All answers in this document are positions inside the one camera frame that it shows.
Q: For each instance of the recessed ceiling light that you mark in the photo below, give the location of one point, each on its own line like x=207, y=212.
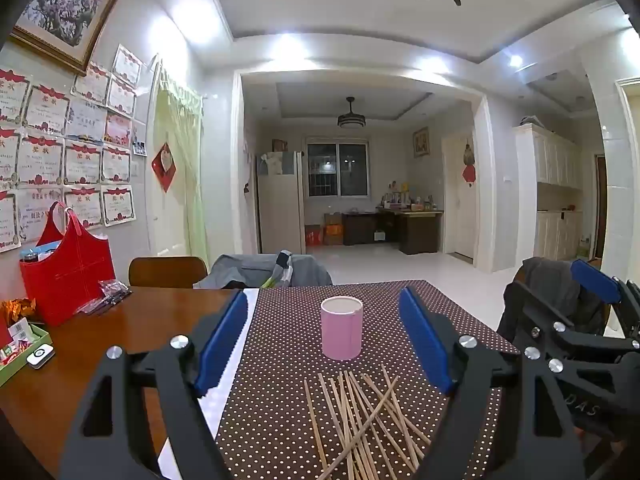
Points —
x=430, y=65
x=515, y=60

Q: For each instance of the small framed picture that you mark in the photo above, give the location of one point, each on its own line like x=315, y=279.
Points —
x=421, y=142

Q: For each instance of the light green door curtain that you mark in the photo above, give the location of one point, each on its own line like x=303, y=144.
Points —
x=185, y=160

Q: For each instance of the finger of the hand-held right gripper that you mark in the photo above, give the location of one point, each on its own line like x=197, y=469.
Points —
x=520, y=310
x=595, y=280

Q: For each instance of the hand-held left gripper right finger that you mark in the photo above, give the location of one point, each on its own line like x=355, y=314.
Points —
x=427, y=345

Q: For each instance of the pink cup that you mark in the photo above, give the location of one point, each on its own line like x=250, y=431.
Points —
x=341, y=335

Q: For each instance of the red hanging door ornament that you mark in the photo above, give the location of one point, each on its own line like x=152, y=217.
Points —
x=468, y=172

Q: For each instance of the brown wooden door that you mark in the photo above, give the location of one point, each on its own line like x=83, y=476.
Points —
x=601, y=200

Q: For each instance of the barred window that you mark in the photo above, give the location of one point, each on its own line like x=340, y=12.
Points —
x=325, y=170

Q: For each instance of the brown polka dot tablecloth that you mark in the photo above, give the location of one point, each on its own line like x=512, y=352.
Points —
x=300, y=360

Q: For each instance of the red tote bag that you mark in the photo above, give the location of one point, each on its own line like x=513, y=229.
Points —
x=70, y=280

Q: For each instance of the wall of award certificates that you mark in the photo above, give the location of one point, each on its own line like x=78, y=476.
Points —
x=45, y=160

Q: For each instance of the clear plastic packet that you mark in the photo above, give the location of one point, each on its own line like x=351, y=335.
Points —
x=107, y=295

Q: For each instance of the orange cardboard box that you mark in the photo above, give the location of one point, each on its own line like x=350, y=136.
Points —
x=334, y=235

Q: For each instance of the framed blossom painting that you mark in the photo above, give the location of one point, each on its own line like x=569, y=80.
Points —
x=65, y=10

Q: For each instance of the white black remote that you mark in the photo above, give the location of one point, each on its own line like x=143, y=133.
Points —
x=40, y=357

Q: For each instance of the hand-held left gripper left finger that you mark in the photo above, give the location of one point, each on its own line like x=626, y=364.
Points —
x=220, y=345

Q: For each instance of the brown cardboard box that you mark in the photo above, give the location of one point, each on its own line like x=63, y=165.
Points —
x=333, y=218

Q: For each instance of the white patterned table cloth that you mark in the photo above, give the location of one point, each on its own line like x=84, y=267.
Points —
x=240, y=345

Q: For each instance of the green tray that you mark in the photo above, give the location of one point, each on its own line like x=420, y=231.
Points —
x=12, y=375

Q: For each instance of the red cardboard box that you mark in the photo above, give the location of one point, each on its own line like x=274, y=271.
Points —
x=313, y=236

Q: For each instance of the red envelope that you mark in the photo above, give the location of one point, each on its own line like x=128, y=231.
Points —
x=4, y=335

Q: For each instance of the dark wooden desk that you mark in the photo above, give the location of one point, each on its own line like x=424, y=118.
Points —
x=420, y=235

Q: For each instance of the bundle of wooden chopsticks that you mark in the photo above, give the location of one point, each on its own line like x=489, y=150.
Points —
x=357, y=440

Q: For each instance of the desk clutter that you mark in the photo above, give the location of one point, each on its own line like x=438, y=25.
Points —
x=400, y=200

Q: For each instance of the red diamond wall decoration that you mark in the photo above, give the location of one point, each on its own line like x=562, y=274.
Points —
x=163, y=166

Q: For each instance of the gold foil wrappers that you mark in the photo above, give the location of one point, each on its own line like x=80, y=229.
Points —
x=17, y=310

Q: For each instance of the small wall photo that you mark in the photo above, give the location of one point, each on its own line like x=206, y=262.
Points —
x=139, y=146

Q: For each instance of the dark grey jacket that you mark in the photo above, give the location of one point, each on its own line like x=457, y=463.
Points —
x=555, y=285

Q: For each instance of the small printed packets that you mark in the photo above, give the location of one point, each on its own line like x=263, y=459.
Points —
x=19, y=341

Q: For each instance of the wooden chair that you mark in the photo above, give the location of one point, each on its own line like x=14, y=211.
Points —
x=167, y=272

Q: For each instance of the white door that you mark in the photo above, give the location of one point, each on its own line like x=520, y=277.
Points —
x=457, y=220

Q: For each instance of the grey bundle on cabinet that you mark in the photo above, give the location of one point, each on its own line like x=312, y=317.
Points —
x=531, y=121

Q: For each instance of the white wall cabinet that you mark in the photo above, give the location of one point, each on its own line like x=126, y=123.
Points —
x=550, y=160

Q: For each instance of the ceiling fan lamp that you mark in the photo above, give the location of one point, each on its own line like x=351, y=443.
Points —
x=352, y=121

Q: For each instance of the white refrigerator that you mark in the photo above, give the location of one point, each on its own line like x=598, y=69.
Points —
x=280, y=210

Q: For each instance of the light grey jacket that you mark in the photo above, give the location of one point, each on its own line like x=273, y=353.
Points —
x=240, y=270

